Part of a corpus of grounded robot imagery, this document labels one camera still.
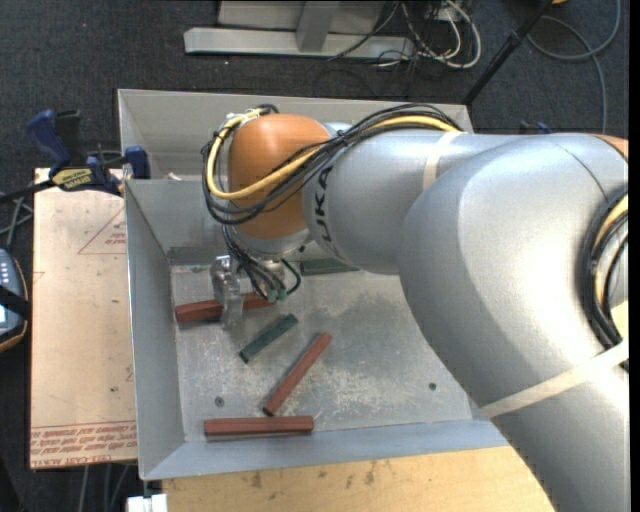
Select brown cardboard board, red print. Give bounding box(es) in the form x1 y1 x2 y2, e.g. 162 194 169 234
29 166 139 471

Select red-brown flat block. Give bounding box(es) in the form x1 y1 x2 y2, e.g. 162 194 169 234
203 415 316 442
262 331 334 418
174 293 275 324

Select dark green flat block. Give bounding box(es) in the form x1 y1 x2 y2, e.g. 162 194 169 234
299 257 362 277
238 313 300 365

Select grey metal bin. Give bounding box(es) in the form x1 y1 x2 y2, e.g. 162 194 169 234
117 88 512 482

